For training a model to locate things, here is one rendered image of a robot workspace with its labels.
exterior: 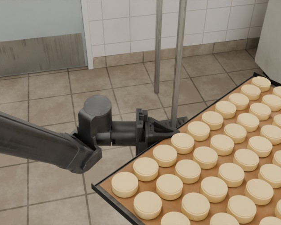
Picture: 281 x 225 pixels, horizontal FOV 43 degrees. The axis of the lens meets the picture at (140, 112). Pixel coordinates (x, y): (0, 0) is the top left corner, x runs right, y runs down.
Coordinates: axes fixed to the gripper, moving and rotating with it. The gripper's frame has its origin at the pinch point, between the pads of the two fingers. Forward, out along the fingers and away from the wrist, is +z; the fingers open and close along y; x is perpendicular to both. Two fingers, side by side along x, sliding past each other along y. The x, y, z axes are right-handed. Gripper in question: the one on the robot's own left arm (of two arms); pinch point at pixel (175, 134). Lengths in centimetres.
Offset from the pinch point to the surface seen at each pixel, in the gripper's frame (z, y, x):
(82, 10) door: -44, 47, -179
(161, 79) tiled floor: 14, 95, -166
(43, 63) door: -77, 89, -176
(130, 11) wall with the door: -10, 51, -187
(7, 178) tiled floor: -78, 100, -71
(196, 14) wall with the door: 40, 57, -198
